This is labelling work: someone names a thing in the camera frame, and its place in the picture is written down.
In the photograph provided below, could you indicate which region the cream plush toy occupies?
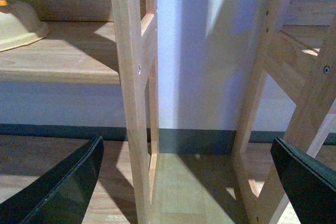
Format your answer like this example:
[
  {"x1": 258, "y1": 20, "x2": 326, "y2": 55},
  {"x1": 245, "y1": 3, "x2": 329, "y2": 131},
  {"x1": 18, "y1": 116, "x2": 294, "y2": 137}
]
[{"x1": 1, "y1": 0, "x2": 49, "y2": 51}]

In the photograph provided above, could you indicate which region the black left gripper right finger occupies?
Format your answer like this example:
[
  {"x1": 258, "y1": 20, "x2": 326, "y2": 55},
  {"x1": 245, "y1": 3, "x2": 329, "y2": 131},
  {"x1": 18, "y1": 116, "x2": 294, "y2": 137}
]
[{"x1": 271, "y1": 137, "x2": 335, "y2": 223}]

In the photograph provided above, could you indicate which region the light wooden shelf unit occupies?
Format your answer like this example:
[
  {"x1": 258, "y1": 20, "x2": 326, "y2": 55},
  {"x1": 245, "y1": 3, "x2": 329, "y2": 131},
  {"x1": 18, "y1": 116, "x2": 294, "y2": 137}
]
[{"x1": 1, "y1": 0, "x2": 159, "y2": 223}]

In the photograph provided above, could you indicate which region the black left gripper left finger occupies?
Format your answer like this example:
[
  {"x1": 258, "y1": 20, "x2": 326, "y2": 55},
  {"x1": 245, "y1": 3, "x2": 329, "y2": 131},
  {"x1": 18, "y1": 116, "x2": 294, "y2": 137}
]
[{"x1": 1, "y1": 136, "x2": 104, "y2": 223}]

